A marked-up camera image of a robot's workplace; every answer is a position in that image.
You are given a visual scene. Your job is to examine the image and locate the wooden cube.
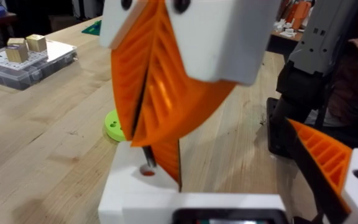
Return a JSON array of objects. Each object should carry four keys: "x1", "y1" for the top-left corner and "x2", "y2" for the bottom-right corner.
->
[
  {"x1": 7, "y1": 37, "x2": 27, "y2": 47},
  {"x1": 25, "y1": 34, "x2": 48, "y2": 53},
  {"x1": 5, "y1": 44, "x2": 29, "y2": 64}
]

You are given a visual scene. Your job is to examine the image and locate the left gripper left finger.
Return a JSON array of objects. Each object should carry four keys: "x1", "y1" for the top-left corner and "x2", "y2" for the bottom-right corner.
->
[{"x1": 98, "y1": 138, "x2": 182, "y2": 224}]

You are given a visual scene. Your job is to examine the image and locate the small black screw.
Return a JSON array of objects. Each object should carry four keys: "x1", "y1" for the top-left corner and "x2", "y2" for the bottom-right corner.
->
[{"x1": 142, "y1": 145, "x2": 157, "y2": 169}]

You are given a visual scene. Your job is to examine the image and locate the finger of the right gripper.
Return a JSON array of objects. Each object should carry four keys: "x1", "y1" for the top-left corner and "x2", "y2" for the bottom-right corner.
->
[
  {"x1": 131, "y1": 0, "x2": 282, "y2": 147},
  {"x1": 99, "y1": 0, "x2": 160, "y2": 140}
]

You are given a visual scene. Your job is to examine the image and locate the green board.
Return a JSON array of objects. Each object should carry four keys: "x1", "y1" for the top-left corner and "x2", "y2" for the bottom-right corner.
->
[{"x1": 81, "y1": 19, "x2": 103, "y2": 37}]

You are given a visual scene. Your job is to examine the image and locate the person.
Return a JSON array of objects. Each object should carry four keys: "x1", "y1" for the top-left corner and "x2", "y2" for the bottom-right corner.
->
[{"x1": 321, "y1": 0, "x2": 358, "y2": 154}]

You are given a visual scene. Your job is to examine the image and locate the black rail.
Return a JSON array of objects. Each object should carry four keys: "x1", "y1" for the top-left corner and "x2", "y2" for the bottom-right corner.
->
[{"x1": 265, "y1": 97, "x2": 292, "y2": 158}]

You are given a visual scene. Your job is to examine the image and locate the green disc with holes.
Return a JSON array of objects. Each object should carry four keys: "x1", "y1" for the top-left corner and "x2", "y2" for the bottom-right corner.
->
[{"x1": 104, "y1": 108, "x2": 127, "y2": 142}]

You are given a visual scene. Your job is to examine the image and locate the clear plastic parts box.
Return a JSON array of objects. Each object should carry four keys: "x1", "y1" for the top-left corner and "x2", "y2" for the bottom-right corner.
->
[{"x1": 0, "y1": 39, "x2": 78, "y2": 91}]

